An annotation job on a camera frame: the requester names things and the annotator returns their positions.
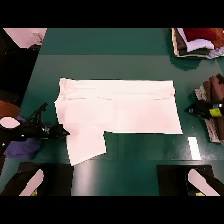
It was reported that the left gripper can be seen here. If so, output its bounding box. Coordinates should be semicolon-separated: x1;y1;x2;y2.
41;123;71;140

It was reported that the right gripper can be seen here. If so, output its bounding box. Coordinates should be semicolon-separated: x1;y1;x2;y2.
184;99;212;120

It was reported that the white T-shirt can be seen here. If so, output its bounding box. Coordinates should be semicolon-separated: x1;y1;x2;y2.
54;77;184;167

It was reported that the purple garment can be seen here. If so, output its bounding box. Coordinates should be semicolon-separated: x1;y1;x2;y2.
3;114;43;160

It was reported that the dark green garment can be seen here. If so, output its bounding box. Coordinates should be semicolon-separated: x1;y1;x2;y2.
179;48;212;58

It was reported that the grey garment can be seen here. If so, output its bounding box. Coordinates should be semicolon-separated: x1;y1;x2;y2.
205;45;224;61

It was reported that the white garment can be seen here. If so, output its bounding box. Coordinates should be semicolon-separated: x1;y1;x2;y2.
185;38;215;53

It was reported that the dark brown garment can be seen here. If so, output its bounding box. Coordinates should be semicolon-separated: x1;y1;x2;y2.
174;29;189;52

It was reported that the red garment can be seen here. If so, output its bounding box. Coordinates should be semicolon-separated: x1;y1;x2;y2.
183;27;224;48

